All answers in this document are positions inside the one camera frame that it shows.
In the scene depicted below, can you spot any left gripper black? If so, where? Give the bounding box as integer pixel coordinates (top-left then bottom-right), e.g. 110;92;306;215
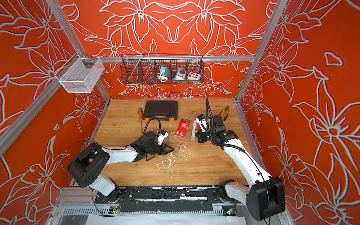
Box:
146;143;174;157

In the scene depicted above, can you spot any red ruler set package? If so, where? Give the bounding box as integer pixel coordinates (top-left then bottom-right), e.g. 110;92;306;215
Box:
175;119;191;138
191;120;197;144

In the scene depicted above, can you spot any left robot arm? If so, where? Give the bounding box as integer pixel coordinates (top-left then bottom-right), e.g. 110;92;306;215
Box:
67;130;174;203

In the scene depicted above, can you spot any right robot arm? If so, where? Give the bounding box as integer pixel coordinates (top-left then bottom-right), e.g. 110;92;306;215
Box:
195;99;286;225

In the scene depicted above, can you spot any black orange tool case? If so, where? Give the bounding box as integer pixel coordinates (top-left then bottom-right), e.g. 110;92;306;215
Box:
142;100;178;122

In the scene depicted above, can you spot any white dotted cube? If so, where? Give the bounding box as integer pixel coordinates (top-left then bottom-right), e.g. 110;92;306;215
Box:
187;72;201;82

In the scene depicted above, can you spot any white timer device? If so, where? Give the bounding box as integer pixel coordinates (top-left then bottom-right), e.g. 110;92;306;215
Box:
172;67;187;82

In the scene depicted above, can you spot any blue white small box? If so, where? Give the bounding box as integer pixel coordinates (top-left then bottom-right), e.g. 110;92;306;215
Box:
159;66;171;78

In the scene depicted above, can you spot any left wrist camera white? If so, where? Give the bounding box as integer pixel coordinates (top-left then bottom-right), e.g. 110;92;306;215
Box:
157;130;168;145

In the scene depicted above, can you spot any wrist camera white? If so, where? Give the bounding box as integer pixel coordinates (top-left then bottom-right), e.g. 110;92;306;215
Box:
157;130;168;145
195;114;209;132

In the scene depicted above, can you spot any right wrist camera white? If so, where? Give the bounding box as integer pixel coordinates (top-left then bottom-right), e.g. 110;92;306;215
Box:
195;114;209;132

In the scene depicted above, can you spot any orange handled screwdriver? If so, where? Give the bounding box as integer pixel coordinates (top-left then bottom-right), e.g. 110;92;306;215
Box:
138;108;143;133

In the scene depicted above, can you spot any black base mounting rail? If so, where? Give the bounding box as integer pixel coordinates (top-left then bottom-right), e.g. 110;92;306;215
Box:
92;185;241;216

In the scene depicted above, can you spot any black wire wall basket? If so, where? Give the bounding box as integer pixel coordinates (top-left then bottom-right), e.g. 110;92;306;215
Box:
120;53;205;84

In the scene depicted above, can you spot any clear plastic wall bin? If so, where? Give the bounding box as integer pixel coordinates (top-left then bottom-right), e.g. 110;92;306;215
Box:
54;52;105;93

